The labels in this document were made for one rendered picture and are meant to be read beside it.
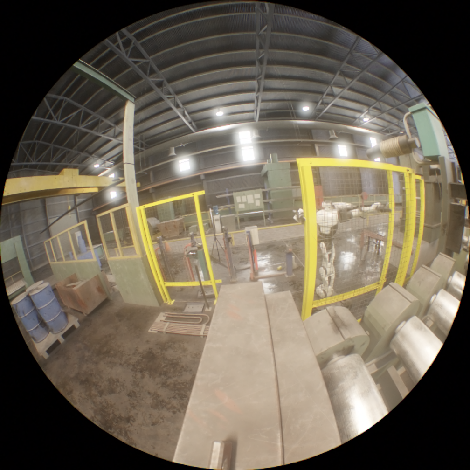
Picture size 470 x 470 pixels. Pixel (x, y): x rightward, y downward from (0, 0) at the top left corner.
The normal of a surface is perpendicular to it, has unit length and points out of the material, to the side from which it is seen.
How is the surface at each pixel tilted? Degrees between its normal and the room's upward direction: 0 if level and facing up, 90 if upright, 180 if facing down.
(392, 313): 39
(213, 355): 0
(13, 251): 90
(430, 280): 28
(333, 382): 45
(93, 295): 90
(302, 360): 0
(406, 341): 58
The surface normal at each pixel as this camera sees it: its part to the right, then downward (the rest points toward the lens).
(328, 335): -0.43, -0.88
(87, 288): 0.99, -0.14
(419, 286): -0.86, -0.51
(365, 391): -0.04, -0.97
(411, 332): -0.65, -0.75
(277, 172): -0.07, 0.24
